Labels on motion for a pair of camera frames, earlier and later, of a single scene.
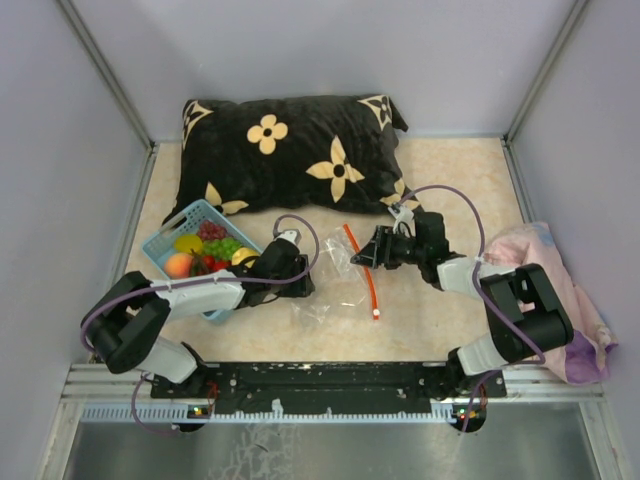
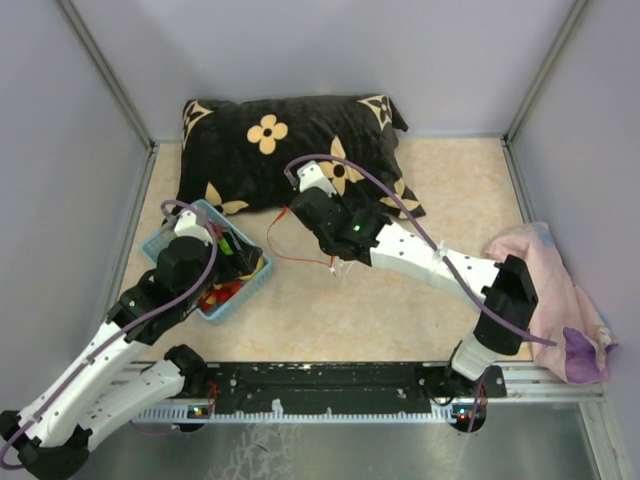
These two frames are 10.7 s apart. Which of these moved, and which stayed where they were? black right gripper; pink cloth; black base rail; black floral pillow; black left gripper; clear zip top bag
Moved: black right gripper; clear zip top bag; black left gripper
Stayed: pink cloth; black base rail; black floral pillow
